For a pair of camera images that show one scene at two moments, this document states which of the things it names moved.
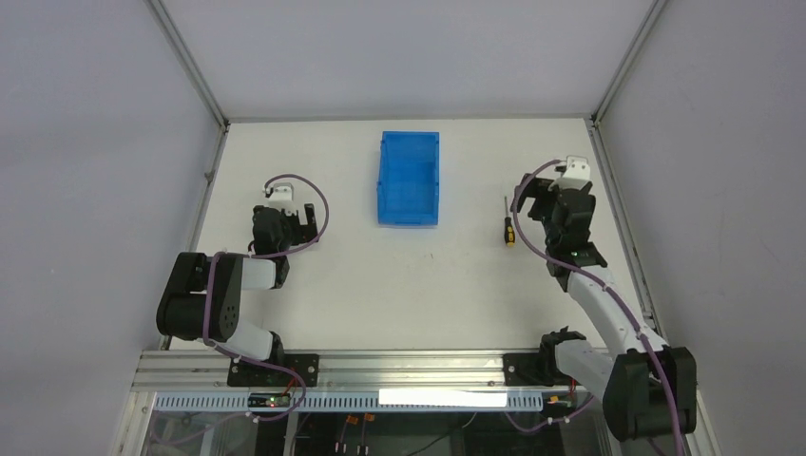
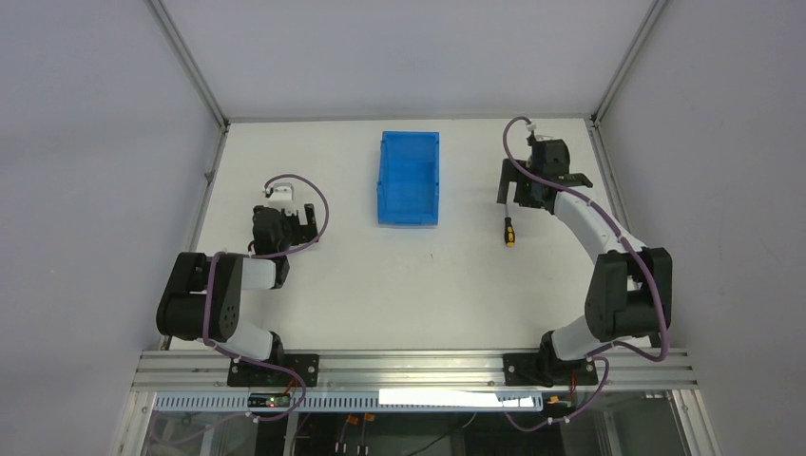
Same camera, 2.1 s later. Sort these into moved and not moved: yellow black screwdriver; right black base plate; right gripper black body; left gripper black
Moved: right gripper black body
Not moved: left gripper black; right black base plate; yellow black screwdriver
